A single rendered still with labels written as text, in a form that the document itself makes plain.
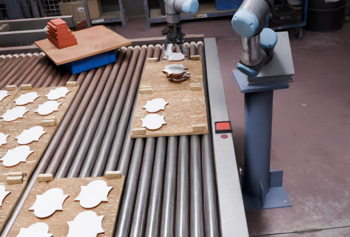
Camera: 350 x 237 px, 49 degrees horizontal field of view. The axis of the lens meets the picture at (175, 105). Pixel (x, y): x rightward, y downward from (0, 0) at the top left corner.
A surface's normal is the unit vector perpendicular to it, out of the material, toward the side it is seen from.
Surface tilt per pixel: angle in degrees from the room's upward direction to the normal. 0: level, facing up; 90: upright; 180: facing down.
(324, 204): 0
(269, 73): 45
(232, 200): 0
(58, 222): 0
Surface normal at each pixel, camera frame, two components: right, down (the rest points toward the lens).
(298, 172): -0.08, -0.87
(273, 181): 0.06, 0.48
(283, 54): -0.04, -0.26
